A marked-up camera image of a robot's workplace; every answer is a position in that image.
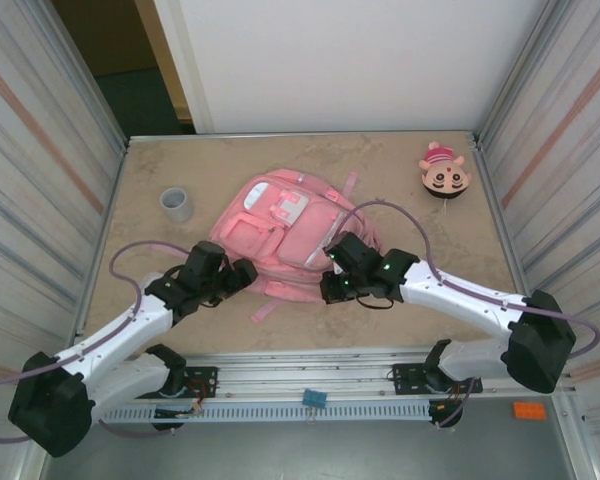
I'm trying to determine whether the aluminium mounting rail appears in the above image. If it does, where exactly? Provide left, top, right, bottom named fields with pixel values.
left=32, top=349, right=579, bottom=404

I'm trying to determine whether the orange plastic block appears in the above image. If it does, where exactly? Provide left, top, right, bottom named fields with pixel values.
left=512, top=401, right=549, bottom=420

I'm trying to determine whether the pink student backpack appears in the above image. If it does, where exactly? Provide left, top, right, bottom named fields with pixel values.
left=207, top=168, right=384, bottom=325

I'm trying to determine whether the white slotted cable duct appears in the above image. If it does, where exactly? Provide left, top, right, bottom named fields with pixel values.
left=53, top=403, right=431, bottom=425

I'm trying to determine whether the grey plastic cup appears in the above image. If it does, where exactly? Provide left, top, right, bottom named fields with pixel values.
left=159, top=186, right=194, bottom=224

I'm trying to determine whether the blue binder clip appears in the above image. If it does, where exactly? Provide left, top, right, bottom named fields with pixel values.
left=302, top=388, right=328, bottom=424

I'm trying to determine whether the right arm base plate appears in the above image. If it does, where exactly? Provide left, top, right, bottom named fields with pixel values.
left=390, top=363, right=483, bottom=396

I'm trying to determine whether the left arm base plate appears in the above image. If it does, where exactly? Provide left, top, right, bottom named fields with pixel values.
left=128, top=366, right=219, bottom=400

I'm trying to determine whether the pink cartoon plush toy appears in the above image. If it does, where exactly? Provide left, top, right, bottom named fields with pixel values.
left=418, top=140, right=477, bottom=200

